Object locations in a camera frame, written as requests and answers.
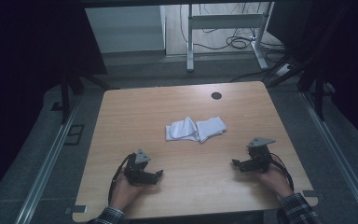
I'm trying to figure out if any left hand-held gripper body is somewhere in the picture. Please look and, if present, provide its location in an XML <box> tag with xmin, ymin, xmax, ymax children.
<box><xmin>124</xmin><ymin>148</ymin><xmax>157</xmax><ymax>188</ymax></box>

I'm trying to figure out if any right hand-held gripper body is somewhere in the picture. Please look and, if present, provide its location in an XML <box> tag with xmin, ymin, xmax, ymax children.
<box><xmin>240</xmin><ymin>136</ymin><xmax>277</xmax><ymax>175</ymax></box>

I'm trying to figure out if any white ribbed sock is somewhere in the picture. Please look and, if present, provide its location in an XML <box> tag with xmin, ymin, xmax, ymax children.
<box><xmin>165</xmin><ymin>116</ymin><xmax>200</xmax><ymax>143</ymax></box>
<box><xmin>195</xmin><ymin>116</ymin><xmax>227</xmax><ymax>144</ymax></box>

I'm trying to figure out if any person's left hand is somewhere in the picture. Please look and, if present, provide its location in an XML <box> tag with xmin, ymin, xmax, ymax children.
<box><xmin>109</xmin><ymin>171</ymin><xmax>146</xmax><ymax>213</ymax></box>

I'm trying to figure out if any person's right hand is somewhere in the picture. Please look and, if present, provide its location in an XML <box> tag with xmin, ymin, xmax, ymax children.
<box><xmin>255</xmin><ymin>154</ymin><xmax>294</xmax><ymax>199</ymax></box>

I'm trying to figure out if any black metal stand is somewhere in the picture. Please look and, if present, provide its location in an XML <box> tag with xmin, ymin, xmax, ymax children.
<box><xmin>265</xmin><ymin>52</ymin><xmax>335</xmax><ymax>122</ymax></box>
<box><xmin>58</xmin><ymin>70</ymin><xmax>119</xmax><ymax>125</ymax></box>

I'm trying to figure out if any white power strip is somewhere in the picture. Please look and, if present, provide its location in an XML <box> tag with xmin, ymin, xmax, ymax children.
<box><xmin>274</xmin><ymin>63</ymin><xmax>294</xmax><ymax>77</ymax></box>

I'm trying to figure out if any white cabinet panel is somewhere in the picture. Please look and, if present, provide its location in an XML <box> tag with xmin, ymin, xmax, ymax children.
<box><xmin>84</xmin><ymin>5</ymin><xmax>166</xmax><ymax>54</ymax></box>

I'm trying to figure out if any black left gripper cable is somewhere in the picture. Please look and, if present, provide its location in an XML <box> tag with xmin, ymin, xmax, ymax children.
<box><xmin>107</xmin><ymin>152</ymin><xmax>137</xmax><ymax>205</ymax></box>

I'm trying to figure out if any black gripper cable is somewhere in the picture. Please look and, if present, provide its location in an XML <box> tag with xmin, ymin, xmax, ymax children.
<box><xmin>107</xmin><ymin>152</ymin><xmax>137</xmax><ymax>205</ymax></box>
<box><xmin>268</xmin><ymin>151</ymin><xmax>295</xmax><ymax>191</ymax></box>

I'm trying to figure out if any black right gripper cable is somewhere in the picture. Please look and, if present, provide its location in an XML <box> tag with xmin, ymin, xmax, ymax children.
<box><xmin>268</xmin><ymin>151</ymin><xmax>295</xmax><ymax>191</ymax></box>

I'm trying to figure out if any grey metal floor rail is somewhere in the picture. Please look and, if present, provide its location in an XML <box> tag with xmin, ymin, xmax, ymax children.
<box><xmin>13</xmin><ymin>95</ymin><xmax>82</xmax><ymax>224</ymax></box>
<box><xmin>300</xmin><ymin>91</ymin><xmax>358</xmax><ymax>220</ymax></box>

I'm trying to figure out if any tangle of black floor cables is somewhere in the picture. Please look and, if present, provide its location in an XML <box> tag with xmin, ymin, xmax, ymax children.
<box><xmin>179</xmin><ymin>3</ymin><xmax>288</xmax><ymax>63</ymax></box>

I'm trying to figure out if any white metal desk frame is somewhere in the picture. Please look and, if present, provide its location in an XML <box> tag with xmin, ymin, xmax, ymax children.
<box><xmin>186</xmin><ymin>1</ymin><xmax>275</xmax><ymax>73</ymax></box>

